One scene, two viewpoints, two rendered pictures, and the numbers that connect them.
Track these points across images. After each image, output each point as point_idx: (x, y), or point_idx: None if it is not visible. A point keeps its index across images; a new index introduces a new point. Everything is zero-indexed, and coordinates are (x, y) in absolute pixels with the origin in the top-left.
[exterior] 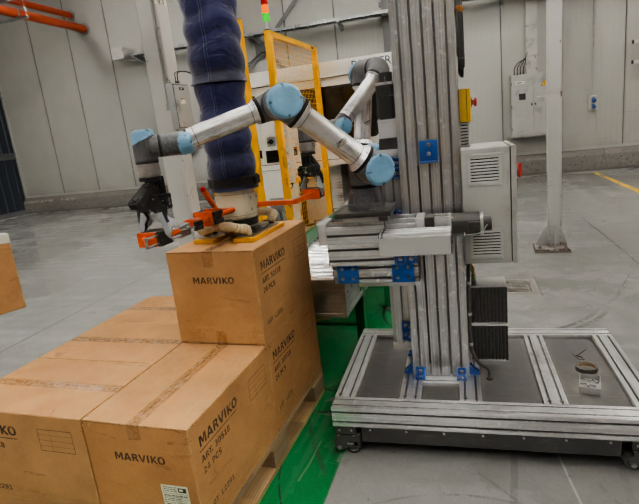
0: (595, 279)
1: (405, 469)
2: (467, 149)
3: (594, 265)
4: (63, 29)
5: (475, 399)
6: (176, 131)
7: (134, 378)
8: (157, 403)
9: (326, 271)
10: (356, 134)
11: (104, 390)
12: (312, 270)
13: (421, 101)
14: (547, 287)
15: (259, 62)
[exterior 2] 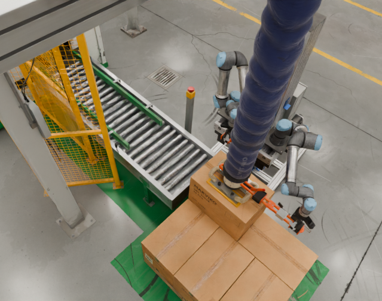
0: (186, 52)
1: (275, 199)
2: (298, 96)
3: (171, 39)
4: None
5: (281, 165)
6: (44, 138)
7: (266, 267)
8: (295, 261)
9: (177, 150)
10: (224, 93)
11: (272, 280)
12: (170, 154)
13: (292, 87)
14: (178, 69)
15: None
